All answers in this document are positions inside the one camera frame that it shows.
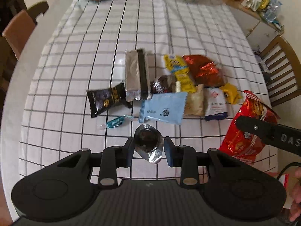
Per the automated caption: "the white side cabinet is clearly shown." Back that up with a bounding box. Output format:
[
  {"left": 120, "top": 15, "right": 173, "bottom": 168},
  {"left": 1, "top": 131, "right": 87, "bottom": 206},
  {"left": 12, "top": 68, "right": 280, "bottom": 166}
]
[{"left": 229, "top": 6, "right": 283, "bottom": 52}]

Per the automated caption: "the dark brown chocolate packet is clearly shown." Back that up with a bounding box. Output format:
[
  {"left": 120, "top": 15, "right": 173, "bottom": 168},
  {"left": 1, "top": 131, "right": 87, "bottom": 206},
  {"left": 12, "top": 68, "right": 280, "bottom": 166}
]
[{"left": 151, "top": 74, "right": 176, "bottom": 94}]

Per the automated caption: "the silver black foil packet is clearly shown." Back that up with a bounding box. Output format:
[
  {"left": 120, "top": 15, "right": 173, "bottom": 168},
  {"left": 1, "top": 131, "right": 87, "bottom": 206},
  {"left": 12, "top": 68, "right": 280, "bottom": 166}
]
[{"left": 125, "top": 48, "right": 151, "bottom": 102}]

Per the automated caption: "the yellow minion snack packet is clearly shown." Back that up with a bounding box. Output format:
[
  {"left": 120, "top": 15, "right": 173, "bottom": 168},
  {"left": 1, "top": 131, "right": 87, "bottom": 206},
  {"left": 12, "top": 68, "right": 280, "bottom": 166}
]
[{"left": 163, "top": 54, "right": 196, "bottom": 93}]

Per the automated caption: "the person right hand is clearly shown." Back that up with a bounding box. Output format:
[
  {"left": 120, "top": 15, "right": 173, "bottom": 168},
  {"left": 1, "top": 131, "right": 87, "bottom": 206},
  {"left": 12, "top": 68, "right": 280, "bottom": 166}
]
[{"left": 289, "top": 167, "right": 301, "bottom": 222}]

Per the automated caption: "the light blue snack packet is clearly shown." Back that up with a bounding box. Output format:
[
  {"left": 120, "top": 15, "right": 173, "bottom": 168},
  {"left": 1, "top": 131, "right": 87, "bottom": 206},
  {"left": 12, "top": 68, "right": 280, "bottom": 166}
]
[{"left": 138, "top": 92, "right": 188, "bottom": 125}]

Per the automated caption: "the black cable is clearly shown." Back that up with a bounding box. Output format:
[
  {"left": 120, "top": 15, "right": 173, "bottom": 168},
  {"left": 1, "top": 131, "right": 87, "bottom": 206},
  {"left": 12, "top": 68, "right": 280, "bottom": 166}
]
[{"left": 276, "top": 161, "right": 301, "bottom": 181}]

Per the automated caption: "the wooden slat chair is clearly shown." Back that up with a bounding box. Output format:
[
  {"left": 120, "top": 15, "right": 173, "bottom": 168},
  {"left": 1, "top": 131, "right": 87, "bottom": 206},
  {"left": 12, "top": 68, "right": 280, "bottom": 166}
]
[{"left": 259, "top": 35, "right": 300, "bottom": 107}]

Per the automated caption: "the beige clear snack bag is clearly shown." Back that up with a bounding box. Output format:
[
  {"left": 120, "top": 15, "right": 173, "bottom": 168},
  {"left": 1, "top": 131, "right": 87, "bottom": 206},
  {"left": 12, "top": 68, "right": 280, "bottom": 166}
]
[{"left": 184, "top": 84, "right": 204, "bottom": 116}]

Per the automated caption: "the black chocolate bar wrapper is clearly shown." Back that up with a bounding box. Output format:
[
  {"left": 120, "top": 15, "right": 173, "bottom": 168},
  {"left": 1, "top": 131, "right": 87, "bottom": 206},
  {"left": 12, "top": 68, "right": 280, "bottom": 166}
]
[{"left": 87, "top": 82, "right": 133, "bottom": 118}]

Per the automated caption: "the white grid tablecloth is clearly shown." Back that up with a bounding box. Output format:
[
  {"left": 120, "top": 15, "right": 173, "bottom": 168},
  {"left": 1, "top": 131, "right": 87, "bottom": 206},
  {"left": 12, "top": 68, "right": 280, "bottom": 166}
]
[{"left": 18, "top": 0, "right": 270, "bottom": 178}]

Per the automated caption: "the white blue snack packet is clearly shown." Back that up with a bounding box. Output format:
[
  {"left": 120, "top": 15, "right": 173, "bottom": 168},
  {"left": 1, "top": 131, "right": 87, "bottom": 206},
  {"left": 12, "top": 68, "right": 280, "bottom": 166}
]
[{"left": 204, "top": 88, "right": 228, "bottom": 121}]

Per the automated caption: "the teal candy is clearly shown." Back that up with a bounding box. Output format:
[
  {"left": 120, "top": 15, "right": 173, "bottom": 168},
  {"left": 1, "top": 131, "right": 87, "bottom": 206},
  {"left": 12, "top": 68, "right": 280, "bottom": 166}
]
[{"left": 99, "top": 115, "right": 135, "bottom": 130}]

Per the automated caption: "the clear water bottle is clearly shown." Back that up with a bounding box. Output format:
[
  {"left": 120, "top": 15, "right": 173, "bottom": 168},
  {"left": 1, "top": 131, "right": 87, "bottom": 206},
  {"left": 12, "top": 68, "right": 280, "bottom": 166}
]
[{"left": 260, "top": 1, "right": 282, "bottom": 23}]

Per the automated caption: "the large red snack bag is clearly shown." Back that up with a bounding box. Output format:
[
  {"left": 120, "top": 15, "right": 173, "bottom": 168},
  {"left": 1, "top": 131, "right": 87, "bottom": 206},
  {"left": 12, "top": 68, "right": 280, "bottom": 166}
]
[{"left": 219, "top": 90, "right": 280, "bottom": 165}]

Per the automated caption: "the red oreo snack bag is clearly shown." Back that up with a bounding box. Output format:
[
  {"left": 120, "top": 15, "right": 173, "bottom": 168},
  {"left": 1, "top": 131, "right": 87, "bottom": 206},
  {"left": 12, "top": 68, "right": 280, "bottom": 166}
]
[{"left": 183, "top": 55, "right": 224, "bottom": 87}]

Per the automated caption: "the yellow lidded container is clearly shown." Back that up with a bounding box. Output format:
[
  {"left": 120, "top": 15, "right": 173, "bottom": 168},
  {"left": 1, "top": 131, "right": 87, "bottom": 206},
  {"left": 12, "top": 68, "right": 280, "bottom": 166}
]
[{"left": 255, "top": 0, "right": 271, "bottom": 11}]

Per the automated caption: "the brown chair left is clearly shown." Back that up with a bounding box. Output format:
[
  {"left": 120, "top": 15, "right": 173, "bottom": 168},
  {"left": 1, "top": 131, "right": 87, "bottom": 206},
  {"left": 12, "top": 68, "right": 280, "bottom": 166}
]
[{"left": 3, "top": 1, "right": 49, "bottom": 60}]

